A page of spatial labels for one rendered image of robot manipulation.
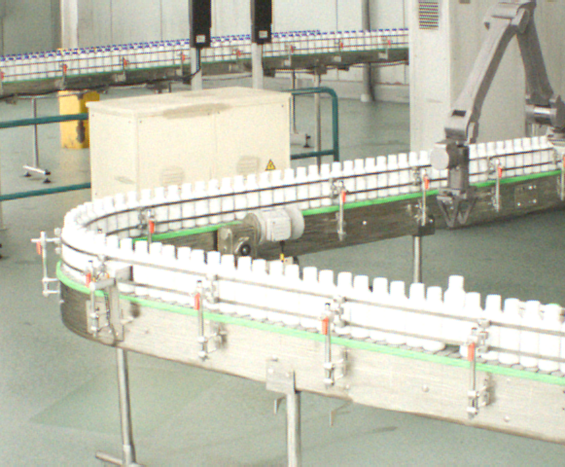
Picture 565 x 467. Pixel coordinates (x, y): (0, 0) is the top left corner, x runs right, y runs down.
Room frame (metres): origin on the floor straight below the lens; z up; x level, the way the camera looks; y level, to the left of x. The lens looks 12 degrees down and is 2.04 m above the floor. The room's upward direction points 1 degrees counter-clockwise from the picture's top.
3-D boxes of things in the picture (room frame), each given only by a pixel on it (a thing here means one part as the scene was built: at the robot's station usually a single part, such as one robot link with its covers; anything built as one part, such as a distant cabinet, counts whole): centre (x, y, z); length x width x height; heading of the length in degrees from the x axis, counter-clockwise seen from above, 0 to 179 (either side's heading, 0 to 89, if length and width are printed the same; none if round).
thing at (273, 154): (7.82, 0.58, 0.59); 1.10 x 0.62 x 1.18; 125
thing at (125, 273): (3.87, 0.54, 0.96); 0.23 x 0.10 x 0.27; 143
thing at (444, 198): (3.23, -0.43, 1.39); 0.07 x 0.07 x 0.09; 53
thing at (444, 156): (3.22, -0.43, 1.55); 0.12 x 0.09 x 0.12; 142
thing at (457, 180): (3.25, -0.44, 1.46); 0.10 x 0.07 x 0.07; 143
